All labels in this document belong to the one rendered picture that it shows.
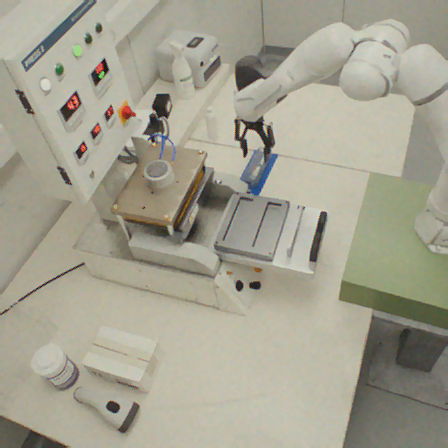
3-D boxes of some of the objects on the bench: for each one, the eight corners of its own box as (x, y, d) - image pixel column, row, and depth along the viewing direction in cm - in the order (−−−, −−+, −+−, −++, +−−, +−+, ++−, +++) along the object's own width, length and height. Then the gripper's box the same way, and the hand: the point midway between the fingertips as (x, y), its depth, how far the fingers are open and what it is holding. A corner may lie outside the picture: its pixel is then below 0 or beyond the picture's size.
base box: (93, 278, 150) (74, 248, 137) (141, 196, 172) (128, 163, 159) (246, 316, 136) (242, 287, 122) (278, 222, 157) (277, 188, 144)
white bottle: (219, 140, 187) (215, 111, 176) (207, 140, 188) (202, 112, 177) (221, 132, 191) (216, 103, 179) (209, 132, 191) (204, 104, 180)
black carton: (155, 119, 194) (151, 106, 188) (159, 106, 199) (156, 93, 194) (168, 119, 193) (164, 105, 187) (172, 106, 198) (169, 93, 193)
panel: (248, 310, 137) (217, 274, 126) (274, 233, 154) (248, 196, 143) (254, 310, 135) (223, 274, 124) (279, 233, 152) (254, 195, 142)
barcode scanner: (68, 410, 124) (56, 401, 117) (83, 383, 128) (73, 373, 122) (131, 437, 117) (122, 429, 111) (145, 408, 122) (137, 399, 116)
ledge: (86, 181, 180) (82, 173, 177) (176, 65, 227) (174, 57, 223) (151, 196, 171) (148, 188, 168) (231, 72, 218) (230, 64, 214)
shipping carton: (90, 375, 129) (79, 363, 122) (112, 335, 137) (103, 322, 130) (146, 397, 124) (138, 386, 117) (167, 354, 131) (160, 341, 124)
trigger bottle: (173, 95, 203) (162, 44, 184) (187, 86, 206) (177, 36, 187) (185, 102, 199) (174, 51, 179) (199, 93, 202) (190, 42, 182)
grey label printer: (159, 81, 212) (151, 48, 199) (181, 58, 222) (174, 26, 209) (204, 90, 203) (199, 56, 190) (225, 67, 213) (221, 33, 200)
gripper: (219, 108, 152) (226, 158, 170) (277, 119, 145) (278, 170, 163) (228, 95, 156) (234, 145, 174) (284, 105, 149) (285, 156, 167)
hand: (255, 152), depth 166 cm, fingers open, 8 cm apart
